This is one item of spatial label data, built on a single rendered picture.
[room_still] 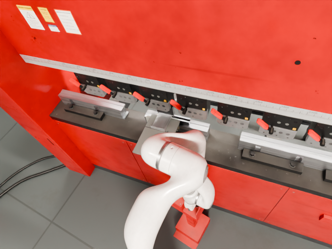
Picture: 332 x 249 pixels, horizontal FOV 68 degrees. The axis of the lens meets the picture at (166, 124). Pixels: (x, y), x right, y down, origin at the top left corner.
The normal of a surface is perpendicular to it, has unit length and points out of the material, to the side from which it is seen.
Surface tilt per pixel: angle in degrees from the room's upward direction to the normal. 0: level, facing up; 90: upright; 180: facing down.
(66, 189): 0
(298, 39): 90
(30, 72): 90
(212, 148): 0
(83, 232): 0
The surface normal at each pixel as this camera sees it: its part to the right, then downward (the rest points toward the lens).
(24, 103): 0.92, 0.23
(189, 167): -0.18, -0.43
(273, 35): -0.36, 0.80
